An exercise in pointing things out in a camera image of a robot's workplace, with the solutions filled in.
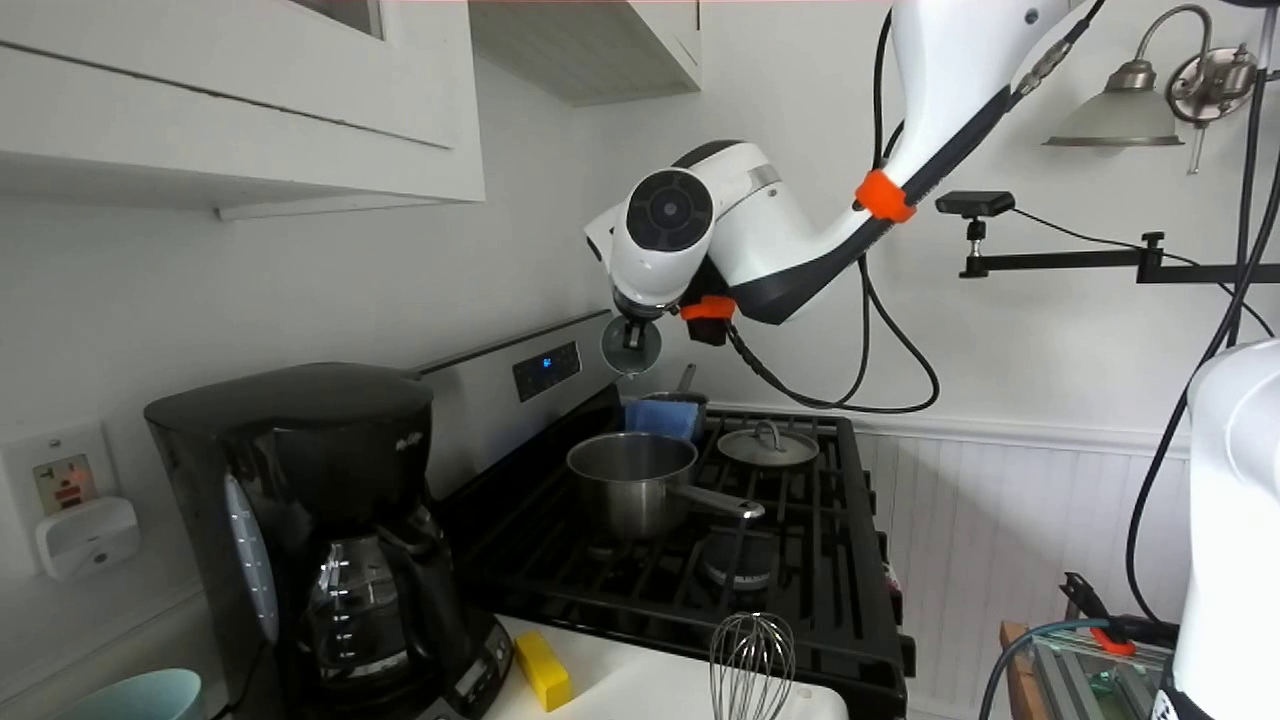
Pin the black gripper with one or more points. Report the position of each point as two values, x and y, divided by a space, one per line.
702 331

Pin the teal plastic cup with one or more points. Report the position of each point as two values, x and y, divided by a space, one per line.
630 342

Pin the silver pot lid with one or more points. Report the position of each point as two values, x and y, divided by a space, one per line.
764 447

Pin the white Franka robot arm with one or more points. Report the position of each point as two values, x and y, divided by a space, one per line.
746 214

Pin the black gas stove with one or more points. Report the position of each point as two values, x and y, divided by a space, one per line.
813 561

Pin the black coffee maker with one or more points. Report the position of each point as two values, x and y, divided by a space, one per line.
346 453

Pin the yellow block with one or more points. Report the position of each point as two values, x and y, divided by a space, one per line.
543 668

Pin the wooden stand with tools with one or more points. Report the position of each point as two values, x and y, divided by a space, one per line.
1081 665

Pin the white plate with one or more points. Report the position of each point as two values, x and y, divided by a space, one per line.
132 698

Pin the small white wall cabinet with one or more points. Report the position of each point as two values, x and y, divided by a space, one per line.
603 47

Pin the black camera on mount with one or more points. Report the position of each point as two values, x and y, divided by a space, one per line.
1066 263

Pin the wall lamp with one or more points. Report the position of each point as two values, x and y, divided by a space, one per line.
1121 122

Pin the large white wall cabinet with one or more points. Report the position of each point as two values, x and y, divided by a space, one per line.
241 93

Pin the white wall outlet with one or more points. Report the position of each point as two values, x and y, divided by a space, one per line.
72 500

